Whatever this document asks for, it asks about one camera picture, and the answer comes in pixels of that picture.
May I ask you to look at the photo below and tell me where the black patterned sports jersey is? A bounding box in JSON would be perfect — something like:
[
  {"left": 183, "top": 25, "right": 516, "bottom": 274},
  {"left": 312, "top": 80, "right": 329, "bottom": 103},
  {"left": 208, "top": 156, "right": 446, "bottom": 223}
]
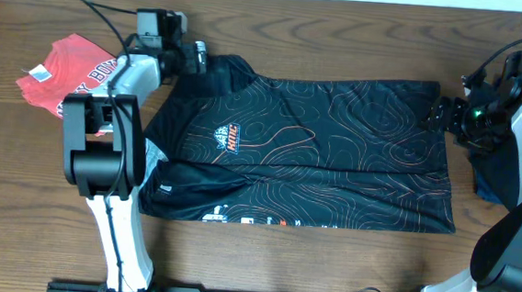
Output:
[{"left": 139, "top": 55, "right": 455, "bottom": 234}]

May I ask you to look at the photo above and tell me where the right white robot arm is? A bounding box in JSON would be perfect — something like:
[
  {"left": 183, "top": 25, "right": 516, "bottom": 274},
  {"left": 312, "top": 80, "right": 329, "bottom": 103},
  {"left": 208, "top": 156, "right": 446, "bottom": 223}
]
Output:
[{"left": 419, "top": 72, "right": 522, "bottom": 292}]

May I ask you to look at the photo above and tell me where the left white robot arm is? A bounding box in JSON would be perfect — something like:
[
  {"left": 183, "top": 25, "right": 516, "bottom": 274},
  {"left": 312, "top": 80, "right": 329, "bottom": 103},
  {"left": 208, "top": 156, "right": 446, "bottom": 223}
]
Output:
[{"left": 62, "top": 35, "right": 207, "bottom": 292}]

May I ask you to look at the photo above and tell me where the dark blue clothes pile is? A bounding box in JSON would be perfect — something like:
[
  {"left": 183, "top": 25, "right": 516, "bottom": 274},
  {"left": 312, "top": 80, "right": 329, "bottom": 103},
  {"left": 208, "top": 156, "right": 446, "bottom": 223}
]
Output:
[{"left": 469, "top": 140, "right": 519, "bottom": 210}]

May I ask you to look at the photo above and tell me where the red folded t-shirt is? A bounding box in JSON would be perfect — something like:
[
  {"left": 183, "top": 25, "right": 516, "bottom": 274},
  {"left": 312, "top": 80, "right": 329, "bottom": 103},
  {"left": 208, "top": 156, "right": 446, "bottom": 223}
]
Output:
[{"left": 16, "top": 33, "right": 117, "bottom": 118}]

